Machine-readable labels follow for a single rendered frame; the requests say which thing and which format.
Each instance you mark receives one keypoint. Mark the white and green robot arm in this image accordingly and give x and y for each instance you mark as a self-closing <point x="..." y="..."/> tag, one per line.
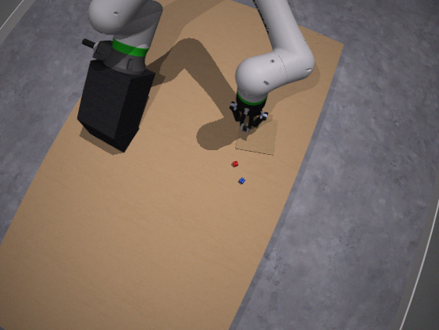
<point x="291" y="59"/>

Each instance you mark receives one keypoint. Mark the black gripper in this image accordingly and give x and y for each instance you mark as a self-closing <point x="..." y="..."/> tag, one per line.
<point x="235" y="110"/>

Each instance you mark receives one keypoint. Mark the tan square mat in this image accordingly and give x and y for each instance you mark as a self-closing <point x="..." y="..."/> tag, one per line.
<point x="259" y="139"/>

